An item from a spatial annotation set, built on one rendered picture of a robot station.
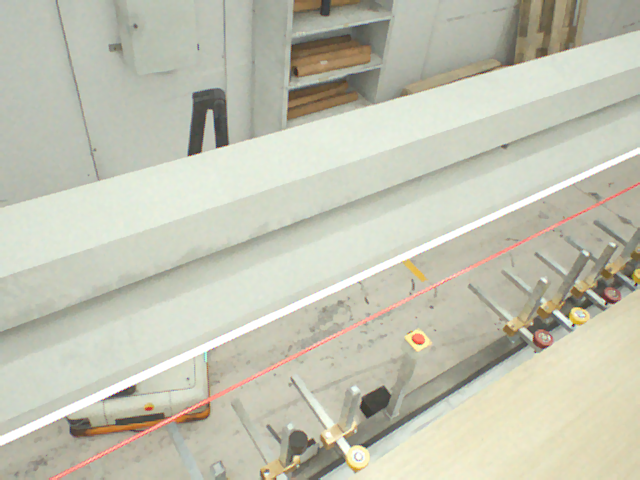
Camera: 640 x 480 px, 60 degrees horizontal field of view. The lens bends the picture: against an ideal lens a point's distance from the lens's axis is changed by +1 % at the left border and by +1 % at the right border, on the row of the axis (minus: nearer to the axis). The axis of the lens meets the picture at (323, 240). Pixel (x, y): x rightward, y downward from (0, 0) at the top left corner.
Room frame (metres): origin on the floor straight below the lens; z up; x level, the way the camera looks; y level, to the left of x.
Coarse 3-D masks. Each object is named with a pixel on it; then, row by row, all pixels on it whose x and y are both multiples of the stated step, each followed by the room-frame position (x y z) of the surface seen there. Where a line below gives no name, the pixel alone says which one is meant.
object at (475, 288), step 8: (472, 288) 1.81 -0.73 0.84; (480, 288) 1.81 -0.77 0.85; (480, 296) 1.77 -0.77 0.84; (488, 296) 1.76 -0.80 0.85; (488, 304) 1.73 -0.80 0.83; (496, 304) 1.72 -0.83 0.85; (496, 312) 1.69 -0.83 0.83; (504, 312) 1.68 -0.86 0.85; (504, 320) 1.65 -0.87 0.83; (528, 336) 1.56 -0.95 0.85
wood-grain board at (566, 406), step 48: (576, 336) 1.56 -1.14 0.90; (624, 336) 1.59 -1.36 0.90; (528, 384) 1.28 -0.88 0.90; (576, 384) 1.31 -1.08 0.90; (624, 384) 1.34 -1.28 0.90; (432, 432) 1.01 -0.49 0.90; (480, 432) 1.04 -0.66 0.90; (528, 432) 1.07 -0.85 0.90; (576, 432) 1.10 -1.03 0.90; (624, 432) 1.12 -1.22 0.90
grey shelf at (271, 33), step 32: (256, 0) 3.67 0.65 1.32; (288, 0) 3.37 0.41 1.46; (384, 0) 4.04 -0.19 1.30; (256, 32) 3.66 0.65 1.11; (288, 32) 3.38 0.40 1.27; (320, 32) 4.07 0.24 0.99; (352, 32) 4.27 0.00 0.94; (384, 32) 3.99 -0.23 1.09; (256, 64) 3.66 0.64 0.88; (288, 64) 3.39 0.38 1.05; (384, 64) 3.92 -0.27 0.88; (256, 96) 3.65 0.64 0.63; (256, 128) 3.65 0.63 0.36; (288, 128) 3.46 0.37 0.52
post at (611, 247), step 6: (606, 246) 1.97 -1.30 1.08; (612, 246) 1.95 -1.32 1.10; (606, 252) 1.96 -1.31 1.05; (612, 252) 1.95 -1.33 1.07; (600, 258) 1.96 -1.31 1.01; (606, 258) 1.94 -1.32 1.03; (594, 264) 1.97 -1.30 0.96; (600, 264) 1.95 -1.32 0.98; (594, 270) 1.96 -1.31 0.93; (600, 270) 1.95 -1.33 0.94; (588, 276) 1.96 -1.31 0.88; (594, 276) 1.94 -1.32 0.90; (588, 282) 1.95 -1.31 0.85; (594, 282) 1.96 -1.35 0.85
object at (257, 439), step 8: (232, 400) 1.05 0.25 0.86; (240, 408) 1.02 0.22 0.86; (240, 416) 0.99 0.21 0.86; (248, 416) 1.00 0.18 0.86; (248, 424) 0.97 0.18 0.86; (248, 432) 0.94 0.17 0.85; (256, 432) 0.94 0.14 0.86; (256, 440) 0.91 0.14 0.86; (264, 448) 0.89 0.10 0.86; (264, 456) 0.86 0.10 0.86; (272, 456) 0.86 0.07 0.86
